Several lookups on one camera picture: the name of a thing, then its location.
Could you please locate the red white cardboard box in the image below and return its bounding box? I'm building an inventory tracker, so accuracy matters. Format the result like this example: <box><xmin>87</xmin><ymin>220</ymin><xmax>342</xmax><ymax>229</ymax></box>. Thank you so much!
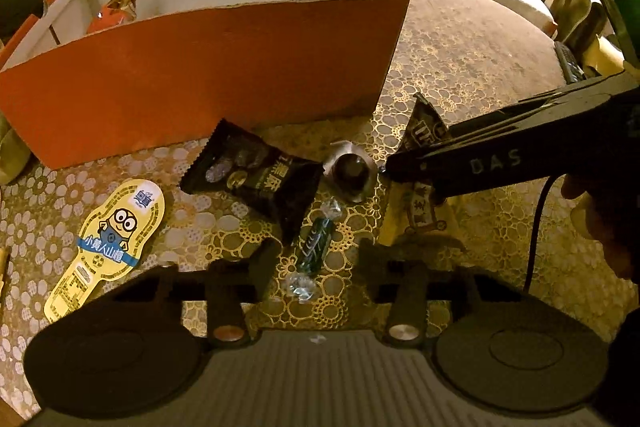
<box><xmin>1</xmin><ymin>0</ymin><xmax>409</xmax><ymax>169</ymax></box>

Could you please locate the yellow printed snack packet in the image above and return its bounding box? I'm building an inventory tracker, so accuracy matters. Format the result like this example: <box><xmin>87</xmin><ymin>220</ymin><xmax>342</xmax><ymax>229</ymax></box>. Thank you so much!
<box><xmin>378</xmin><ymin>182</ymin><xmax>466</xmax><ymax>251</ymax></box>

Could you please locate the red checkered snack packet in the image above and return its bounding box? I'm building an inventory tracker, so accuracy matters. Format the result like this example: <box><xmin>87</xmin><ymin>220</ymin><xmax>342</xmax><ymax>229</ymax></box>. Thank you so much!
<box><xmin>86</xmin><ymin>0</ymin><xmax>137</xmax><ymax>35</ymax></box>

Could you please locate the brown M&M packet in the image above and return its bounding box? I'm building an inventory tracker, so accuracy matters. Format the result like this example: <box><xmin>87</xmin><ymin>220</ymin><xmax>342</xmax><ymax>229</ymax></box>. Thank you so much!
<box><xmin>397</xmin><ymin>92</ymin><xmax>450</xmax><ymax>153</ymax></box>

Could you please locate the yellow minion snack packet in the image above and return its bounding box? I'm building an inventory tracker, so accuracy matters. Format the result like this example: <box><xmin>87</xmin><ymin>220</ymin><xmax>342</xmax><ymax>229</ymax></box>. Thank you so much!
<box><xmin>43</xmin><ymin>179</ymin><xmax>165</xmax><ymax>323</ymax></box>

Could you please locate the round chocolate cup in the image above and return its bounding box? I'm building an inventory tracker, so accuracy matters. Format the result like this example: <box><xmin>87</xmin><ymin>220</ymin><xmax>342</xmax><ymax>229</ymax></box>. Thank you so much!
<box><xmin>323</xmin><ymin>141</ymin><xmax>378</xmax><ymax>204</ymax></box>

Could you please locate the black cookie snack packet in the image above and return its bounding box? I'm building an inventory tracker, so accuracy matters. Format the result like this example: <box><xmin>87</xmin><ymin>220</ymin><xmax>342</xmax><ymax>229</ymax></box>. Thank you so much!
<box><xmin>179</xmin><ymin>119</ymin><xmax>323</xmax><ymax>246</ymax></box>

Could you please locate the black cable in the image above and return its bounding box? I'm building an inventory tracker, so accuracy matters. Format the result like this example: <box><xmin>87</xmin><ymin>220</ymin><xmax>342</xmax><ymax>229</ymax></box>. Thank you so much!
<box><xmin>522</xmin><ymin>174</ymin><xmax>559</xmax><ymax>294</ymax></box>

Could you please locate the green candy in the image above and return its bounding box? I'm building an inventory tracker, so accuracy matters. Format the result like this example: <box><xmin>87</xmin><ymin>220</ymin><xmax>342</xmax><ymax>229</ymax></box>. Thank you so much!
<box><xmin>284</xmin><ymin>197</ymin><xmax>343</xmax><ymax>303</ymax></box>

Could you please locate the right hand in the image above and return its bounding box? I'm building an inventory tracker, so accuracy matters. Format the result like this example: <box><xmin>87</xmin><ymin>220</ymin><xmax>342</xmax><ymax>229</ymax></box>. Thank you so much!
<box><xmin>561</xmin><ymin>174</ymin><xmax>639</xmax><ymax>284</ymax></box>

